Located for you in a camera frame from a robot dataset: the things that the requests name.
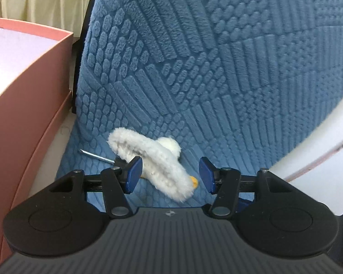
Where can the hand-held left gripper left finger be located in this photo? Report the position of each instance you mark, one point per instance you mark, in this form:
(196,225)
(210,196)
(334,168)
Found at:
(134,174)

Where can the cream curtain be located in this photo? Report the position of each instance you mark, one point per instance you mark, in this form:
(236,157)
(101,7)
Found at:
(51,2)

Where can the black chair frame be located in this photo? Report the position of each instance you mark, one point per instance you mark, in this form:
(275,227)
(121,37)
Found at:
(73,100)

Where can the blue textured chair cover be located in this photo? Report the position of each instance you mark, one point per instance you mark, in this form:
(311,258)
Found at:
(217,62)

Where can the pink cardboard box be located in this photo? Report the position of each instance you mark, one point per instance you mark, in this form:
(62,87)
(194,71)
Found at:
(31,120)

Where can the white fluffy plush toy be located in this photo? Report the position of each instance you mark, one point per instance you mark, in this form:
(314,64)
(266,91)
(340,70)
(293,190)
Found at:
(160,159)

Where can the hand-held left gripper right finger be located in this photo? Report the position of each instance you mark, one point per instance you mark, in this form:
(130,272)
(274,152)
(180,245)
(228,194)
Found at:
(205,177)

